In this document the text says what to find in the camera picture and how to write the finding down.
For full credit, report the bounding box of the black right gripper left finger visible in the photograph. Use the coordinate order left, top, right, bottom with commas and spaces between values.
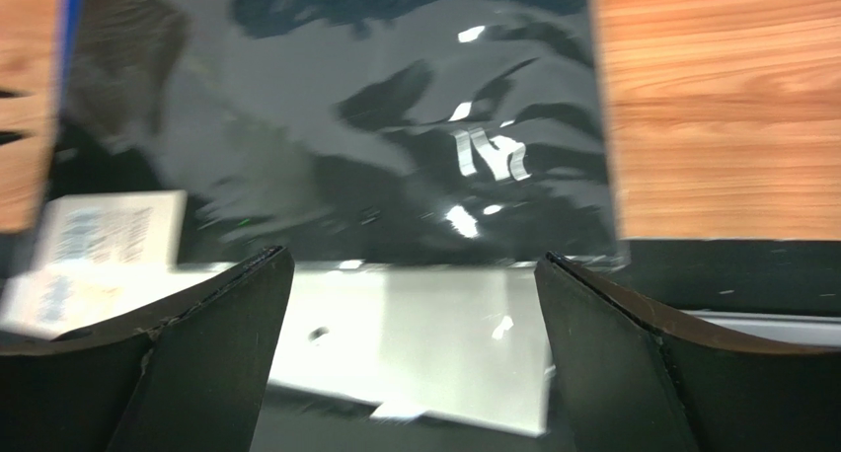
1, 247, 294, 451

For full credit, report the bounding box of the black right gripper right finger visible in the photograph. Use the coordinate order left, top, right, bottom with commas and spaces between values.
535, 254, 840, 451

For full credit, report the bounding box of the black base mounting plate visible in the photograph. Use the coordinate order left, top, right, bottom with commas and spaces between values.
249, 237, 841, 452

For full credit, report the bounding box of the aluminium frame rail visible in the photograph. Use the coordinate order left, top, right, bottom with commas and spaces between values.
685, 311, 841, 348

